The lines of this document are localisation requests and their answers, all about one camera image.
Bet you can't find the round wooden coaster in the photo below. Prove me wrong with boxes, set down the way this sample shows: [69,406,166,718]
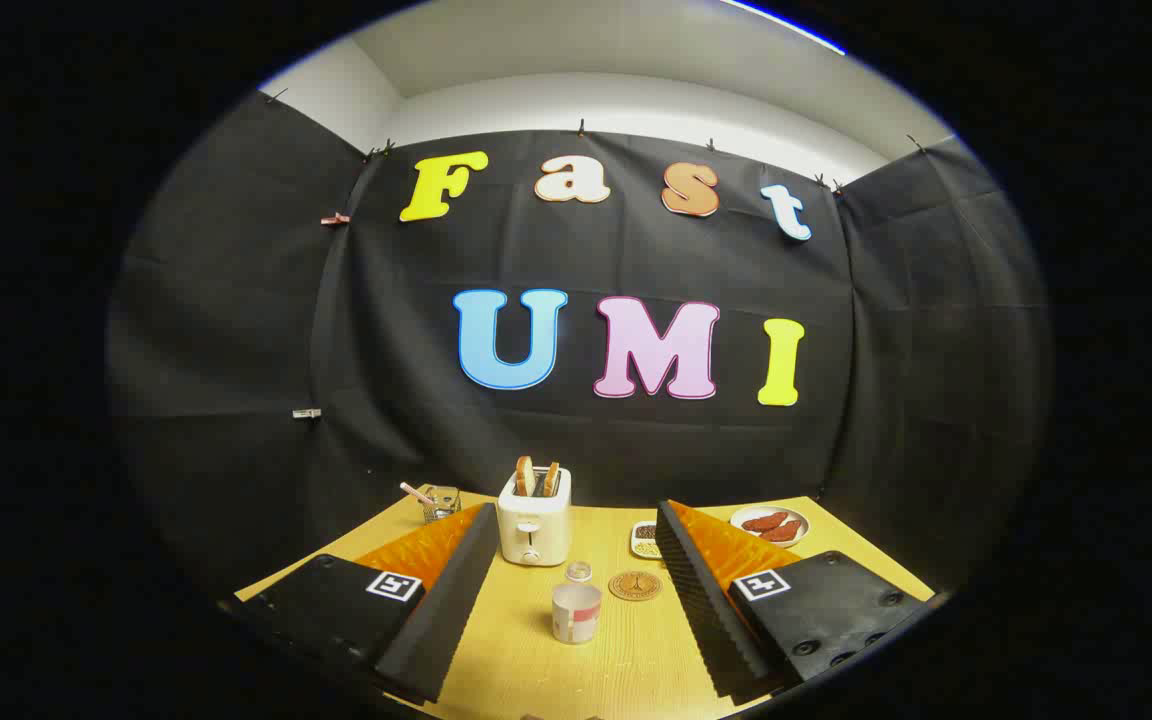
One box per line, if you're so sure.
[608,570,663,602]

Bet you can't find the white toaster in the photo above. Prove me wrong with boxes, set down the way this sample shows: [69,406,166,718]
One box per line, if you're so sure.
[497,466,573,567]

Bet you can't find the clear juice bottle red label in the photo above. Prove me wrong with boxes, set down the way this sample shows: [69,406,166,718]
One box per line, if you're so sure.
[550,560,604,646]

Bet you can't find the white round plate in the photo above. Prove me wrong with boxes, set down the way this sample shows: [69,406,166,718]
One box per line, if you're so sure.
[730,505,810,548]

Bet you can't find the wooden table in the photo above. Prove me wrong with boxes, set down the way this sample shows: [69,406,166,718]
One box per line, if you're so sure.
[234,487,937,720]

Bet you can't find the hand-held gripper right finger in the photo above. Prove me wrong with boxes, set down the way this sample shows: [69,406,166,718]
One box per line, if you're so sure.
[655,499,930,700]

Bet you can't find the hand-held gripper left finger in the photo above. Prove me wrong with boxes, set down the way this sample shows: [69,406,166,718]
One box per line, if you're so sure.
[219,502,500,704]

